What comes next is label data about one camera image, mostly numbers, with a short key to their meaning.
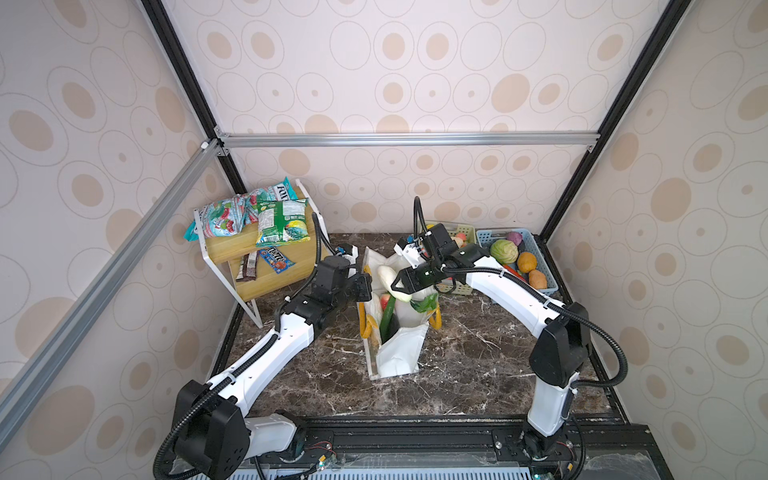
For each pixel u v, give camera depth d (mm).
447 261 616
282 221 731
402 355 828
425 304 801
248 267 875
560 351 478
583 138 924
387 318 904
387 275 818
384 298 941
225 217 734
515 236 1093
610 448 744
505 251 1050
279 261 896
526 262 1029
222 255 715
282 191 826
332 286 592
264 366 455
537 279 972
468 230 1138
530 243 1095
